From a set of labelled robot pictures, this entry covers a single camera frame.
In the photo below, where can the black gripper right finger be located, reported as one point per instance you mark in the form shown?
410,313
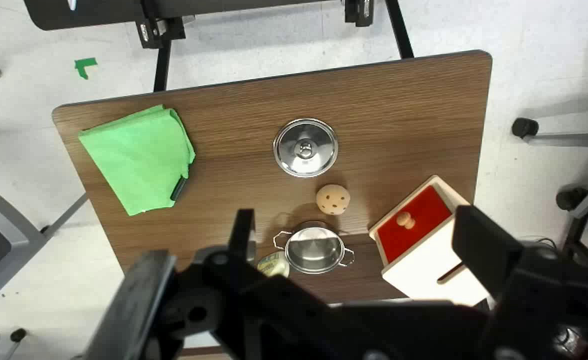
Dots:
483,251

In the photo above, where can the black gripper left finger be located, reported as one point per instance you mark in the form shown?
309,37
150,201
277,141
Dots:
243,233

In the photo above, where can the round steel pot lid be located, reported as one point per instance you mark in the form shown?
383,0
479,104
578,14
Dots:
305,149

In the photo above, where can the small steel pot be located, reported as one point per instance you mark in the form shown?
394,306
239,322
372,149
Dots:
312,251

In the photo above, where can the small yellowish object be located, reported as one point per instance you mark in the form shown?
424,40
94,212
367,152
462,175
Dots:
274,265

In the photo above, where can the wooden box with red inside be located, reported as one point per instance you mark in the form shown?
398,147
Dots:
422,261

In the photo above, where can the round cork ball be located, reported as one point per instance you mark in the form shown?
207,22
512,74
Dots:
332,199

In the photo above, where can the grey leg with black foot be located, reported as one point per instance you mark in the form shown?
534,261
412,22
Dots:
524,128
573,196

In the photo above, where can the green folded cloth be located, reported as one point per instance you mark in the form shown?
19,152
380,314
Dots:
136,160

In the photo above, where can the grey metal chair base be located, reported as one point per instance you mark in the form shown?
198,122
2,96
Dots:
0,227

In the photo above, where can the black metal floor stand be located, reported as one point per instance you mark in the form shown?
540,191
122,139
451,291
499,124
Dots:
106,13

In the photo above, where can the black table frame legs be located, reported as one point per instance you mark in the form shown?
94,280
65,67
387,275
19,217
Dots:
162,70

